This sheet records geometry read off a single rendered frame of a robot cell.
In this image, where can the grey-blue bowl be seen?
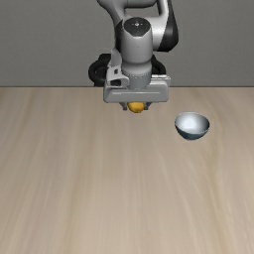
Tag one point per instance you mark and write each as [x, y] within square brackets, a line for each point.
[192, 125]

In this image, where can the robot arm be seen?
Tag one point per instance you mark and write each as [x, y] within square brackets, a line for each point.
[136, 39]

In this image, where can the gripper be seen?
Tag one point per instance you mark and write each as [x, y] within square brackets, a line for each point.
[135, 94]

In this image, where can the yellow mango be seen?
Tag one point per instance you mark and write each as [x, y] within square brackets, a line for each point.
[136, 107]

